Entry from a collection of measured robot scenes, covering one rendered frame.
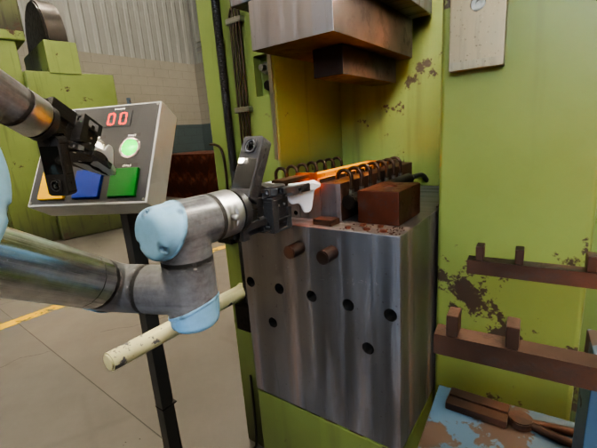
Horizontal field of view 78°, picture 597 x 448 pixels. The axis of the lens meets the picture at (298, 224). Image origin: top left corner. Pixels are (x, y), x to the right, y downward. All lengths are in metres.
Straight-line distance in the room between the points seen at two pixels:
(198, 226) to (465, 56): 0.55
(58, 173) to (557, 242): 0.93
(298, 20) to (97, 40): 8.89
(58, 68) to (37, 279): 5.01
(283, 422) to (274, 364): 0.16
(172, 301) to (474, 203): 0.58
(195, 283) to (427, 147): 0.83
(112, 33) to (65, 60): 4.40
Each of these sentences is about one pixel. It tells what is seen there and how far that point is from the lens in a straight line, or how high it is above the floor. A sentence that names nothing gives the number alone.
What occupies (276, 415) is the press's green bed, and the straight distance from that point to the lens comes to 1.05.
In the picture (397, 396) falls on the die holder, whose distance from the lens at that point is 0.80.
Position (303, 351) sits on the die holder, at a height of 0.63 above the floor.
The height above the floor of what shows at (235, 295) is 0.63.
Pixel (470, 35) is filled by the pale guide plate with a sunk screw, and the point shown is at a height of 1.24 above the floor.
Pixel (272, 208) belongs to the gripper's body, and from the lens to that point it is 0.64.
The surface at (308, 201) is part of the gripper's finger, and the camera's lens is 0.71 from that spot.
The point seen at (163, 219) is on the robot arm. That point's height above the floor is 1.00.
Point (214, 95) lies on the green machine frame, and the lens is 1.16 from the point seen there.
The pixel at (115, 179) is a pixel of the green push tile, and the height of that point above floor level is 1.02.
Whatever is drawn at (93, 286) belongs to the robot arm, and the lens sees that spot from 0.56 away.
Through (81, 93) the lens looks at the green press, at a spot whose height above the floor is 1.74.
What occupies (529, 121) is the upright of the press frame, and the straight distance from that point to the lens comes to 0.78.
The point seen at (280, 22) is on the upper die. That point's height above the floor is 1.31.
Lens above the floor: 1.10
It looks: 14 degrees down
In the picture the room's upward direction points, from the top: 4 degrees counter-clockwise
